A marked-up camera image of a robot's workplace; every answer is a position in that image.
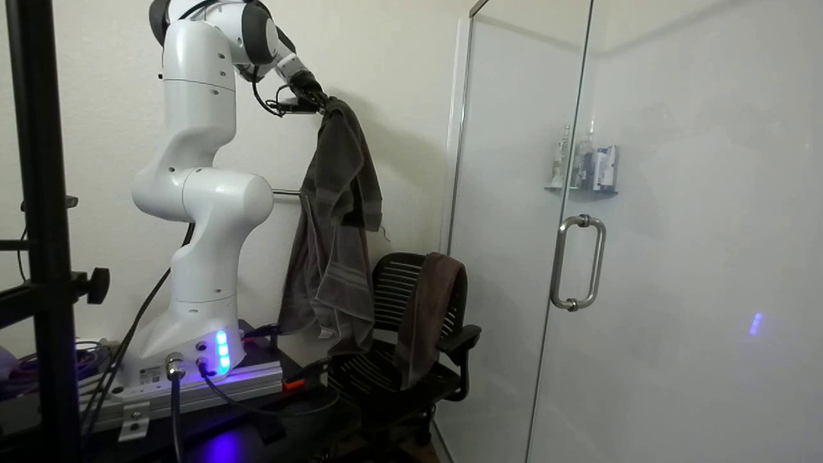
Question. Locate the light grey striped-border towel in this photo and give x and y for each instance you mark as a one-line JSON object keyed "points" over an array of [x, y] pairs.
{"points": [[329, 299]]}

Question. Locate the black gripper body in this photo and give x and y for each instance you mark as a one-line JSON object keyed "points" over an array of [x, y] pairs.
{"points": [[306, 89]]}

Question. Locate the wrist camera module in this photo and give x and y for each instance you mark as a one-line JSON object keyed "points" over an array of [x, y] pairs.
{"points": [[284, 103]]}

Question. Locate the white pump bottle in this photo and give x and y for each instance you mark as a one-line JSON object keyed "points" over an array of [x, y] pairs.
{"points": [[562, 169]]}

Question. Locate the dark grey towel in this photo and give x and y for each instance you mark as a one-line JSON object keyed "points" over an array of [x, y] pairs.
{"points": [[337, 144]]}

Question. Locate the fixed glass shower panel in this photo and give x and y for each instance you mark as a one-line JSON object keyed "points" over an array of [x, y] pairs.
{"points": [[504, 170]]}

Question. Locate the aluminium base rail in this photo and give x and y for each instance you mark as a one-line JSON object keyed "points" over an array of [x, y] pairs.
{"points": [[240, 382]]}

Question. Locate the black stand frame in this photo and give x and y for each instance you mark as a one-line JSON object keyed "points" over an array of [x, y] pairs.
{"points": [[41, 215]]}

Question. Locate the glass shower door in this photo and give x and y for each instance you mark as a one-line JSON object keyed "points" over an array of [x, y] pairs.
{"points": [[684, 258]]}

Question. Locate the small blue bottle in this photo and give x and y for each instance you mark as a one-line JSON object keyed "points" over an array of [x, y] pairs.
{"points": [[585, 169]]}

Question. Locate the metal towel bar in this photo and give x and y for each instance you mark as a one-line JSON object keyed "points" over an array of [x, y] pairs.
{"points": [[285, 193]]}

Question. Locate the orange black clamp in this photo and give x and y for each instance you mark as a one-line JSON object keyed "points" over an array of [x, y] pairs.
{"points": [[301, 385]]}

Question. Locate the black mesh office chair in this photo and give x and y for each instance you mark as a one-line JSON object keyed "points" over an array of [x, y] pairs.
{"points": [[387, 362]]}

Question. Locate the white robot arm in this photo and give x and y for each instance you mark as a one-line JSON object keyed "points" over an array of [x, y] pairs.
{"points": [[200, 188]]}

